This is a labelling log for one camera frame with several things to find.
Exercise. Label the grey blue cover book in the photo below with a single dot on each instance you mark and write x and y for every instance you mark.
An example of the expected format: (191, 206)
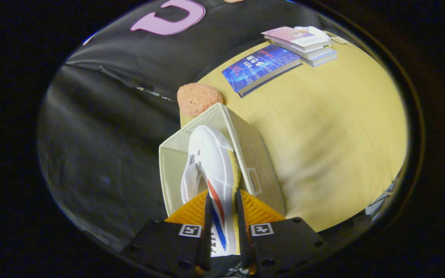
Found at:
(326, 58)

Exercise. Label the white cover book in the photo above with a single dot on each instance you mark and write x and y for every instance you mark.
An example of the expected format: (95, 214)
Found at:
(315, 52)

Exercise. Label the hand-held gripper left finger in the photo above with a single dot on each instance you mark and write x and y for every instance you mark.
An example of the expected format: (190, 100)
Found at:
(207, 239)

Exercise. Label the orange fuzzy round plush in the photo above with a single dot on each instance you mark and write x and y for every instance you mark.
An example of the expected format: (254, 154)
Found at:
(197, 98)

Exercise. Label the white shoe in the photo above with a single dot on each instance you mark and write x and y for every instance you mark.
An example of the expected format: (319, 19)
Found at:
(211, 154)

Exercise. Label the black backdrop cloth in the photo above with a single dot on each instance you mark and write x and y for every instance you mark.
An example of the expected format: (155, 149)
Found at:
(110, 154)

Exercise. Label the beige fabric storage box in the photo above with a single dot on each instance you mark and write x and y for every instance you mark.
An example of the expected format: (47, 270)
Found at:
(253, 154)

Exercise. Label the pink cover book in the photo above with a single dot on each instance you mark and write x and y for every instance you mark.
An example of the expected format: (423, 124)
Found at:
(292, 35)

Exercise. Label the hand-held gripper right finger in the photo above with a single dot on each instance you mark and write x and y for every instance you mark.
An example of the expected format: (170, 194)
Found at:
(245, 243)

